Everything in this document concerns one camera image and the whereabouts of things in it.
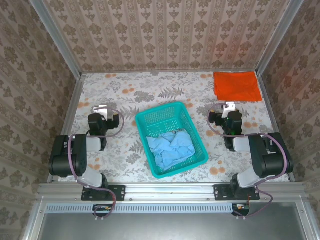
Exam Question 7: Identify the light blue printed t-shirt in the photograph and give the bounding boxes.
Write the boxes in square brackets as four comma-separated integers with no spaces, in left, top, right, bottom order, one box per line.
[145,131,196,172]

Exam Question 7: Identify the aluminium table back rail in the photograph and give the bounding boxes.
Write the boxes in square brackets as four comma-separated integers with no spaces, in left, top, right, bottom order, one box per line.
[81,68,259,75]

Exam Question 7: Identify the teal plastic basket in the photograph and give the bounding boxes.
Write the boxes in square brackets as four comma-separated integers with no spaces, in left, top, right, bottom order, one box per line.
[134,101,210,180]

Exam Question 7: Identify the grey metal panel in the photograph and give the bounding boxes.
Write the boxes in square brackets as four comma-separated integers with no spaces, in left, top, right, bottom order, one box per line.
[23,202,320,240]

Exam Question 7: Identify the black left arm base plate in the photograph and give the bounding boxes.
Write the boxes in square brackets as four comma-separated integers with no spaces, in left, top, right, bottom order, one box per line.
[81,184,126,202]

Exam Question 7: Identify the black cable connector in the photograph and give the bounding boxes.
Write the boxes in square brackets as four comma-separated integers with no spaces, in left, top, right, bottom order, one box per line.
[92,204,114,217]
[231,203,251,216]

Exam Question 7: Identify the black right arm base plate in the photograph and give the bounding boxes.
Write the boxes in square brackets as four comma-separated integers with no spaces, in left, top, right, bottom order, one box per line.
[213,184,261,202]

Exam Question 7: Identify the aluminium frame post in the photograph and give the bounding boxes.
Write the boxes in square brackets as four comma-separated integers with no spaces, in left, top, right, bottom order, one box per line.
[256,0,305,76]
[28,0,83,78]

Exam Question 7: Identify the folded orange t-shirt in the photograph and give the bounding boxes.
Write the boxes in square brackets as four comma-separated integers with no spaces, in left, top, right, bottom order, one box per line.
[213,71,263,102]

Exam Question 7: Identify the white slotted cable duct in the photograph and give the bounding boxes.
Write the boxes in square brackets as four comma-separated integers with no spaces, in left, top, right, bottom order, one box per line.
[46,202,235,214]

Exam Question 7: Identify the aluminium mounting rail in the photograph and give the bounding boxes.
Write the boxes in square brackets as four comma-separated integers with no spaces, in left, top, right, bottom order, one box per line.
[36,181,307,202]

